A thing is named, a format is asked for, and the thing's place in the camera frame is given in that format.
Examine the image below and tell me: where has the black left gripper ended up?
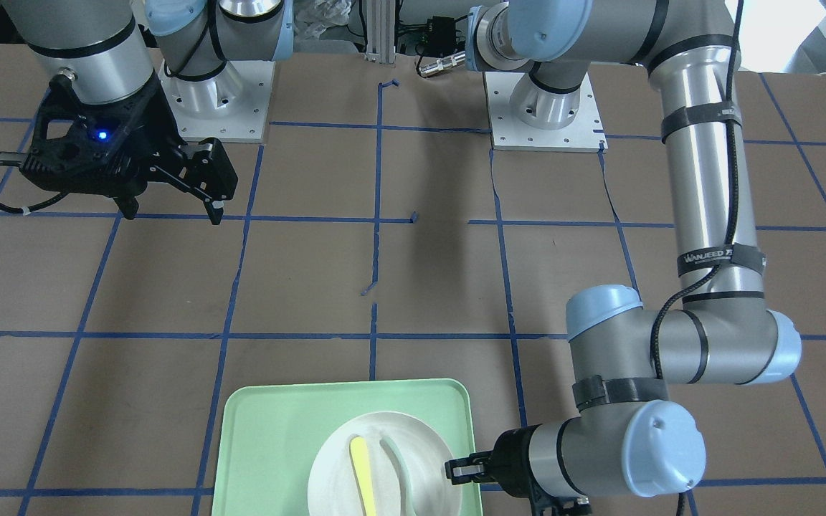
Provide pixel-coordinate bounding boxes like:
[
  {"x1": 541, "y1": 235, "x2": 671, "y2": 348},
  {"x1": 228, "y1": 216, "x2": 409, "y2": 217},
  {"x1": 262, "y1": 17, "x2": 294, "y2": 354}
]
[{"x1": 445, "y1": 425, "x2": 540, "y2": 499}]

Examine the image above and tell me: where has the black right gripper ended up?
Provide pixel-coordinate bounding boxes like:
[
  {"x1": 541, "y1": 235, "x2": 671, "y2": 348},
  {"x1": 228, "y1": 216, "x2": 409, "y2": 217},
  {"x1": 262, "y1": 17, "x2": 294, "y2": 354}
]
[{"x1": 29, "y1": 73, "x2": 238, "y2": 225}]

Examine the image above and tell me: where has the yellow plastic fork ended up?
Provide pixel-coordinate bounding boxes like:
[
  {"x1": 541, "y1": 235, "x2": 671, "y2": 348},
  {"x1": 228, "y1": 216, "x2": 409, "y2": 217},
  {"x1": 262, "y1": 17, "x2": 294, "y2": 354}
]
[{"x1": 348, "y1": 435, "x2": 377, "y2": 515}]

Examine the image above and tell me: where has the beige round plate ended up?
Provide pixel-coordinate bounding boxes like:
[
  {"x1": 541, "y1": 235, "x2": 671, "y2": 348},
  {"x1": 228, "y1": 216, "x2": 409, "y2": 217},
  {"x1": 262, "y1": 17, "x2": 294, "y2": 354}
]
[{"x1": 307, "y1": 411, "x2": 463, "y2": 515}]

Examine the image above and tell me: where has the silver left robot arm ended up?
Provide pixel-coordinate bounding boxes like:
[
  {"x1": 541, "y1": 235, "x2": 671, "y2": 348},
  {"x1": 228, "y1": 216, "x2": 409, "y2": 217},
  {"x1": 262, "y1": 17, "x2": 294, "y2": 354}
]
[{"x1": 445, "y1": 1, "x2": 801, "y2": 509}]

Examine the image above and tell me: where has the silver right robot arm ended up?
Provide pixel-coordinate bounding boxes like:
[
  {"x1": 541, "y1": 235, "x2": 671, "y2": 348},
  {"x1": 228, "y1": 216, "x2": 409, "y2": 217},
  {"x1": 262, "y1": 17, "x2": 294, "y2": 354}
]
[{"x1": 0, "y1": 1, "x2": 294, "y2": 225}]

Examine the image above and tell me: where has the pale green plastic spoon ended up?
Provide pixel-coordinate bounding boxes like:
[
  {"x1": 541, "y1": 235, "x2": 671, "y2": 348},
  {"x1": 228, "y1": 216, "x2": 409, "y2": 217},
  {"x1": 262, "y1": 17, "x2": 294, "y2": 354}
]
[{"x1": 380, "y1": 436, "x2": 417, "y2": 515}]

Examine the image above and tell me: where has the light green tray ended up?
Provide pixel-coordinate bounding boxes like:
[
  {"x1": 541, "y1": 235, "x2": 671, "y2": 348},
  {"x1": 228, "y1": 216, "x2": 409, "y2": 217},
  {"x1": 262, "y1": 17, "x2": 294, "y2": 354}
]
[{"x1": 212, "y1": 378, "x2": 483, "y2": 515}]

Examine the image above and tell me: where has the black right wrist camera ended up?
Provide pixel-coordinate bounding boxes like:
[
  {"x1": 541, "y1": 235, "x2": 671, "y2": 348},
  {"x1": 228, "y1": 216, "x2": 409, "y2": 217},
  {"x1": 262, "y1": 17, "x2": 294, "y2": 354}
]
[{"x1": 19, "y1": 73, "x2": 145, "y2": 197}]

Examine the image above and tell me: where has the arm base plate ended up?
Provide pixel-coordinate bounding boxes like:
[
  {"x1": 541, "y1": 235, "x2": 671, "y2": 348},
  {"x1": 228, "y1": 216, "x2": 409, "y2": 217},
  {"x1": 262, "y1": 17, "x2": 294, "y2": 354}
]
[
  {"x1": 158, "y1": 61, "x2": 276, "y2": 143},
  {"x1": 484, "y1": 72, "x2": 609, "y2": 153}
]

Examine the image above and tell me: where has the aluminium frame post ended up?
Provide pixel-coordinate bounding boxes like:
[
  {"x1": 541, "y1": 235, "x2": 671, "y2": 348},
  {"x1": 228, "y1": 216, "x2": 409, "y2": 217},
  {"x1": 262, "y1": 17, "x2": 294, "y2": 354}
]
[{"x1": 361, "y1": 0, "x2": 399, "y2": 65}]

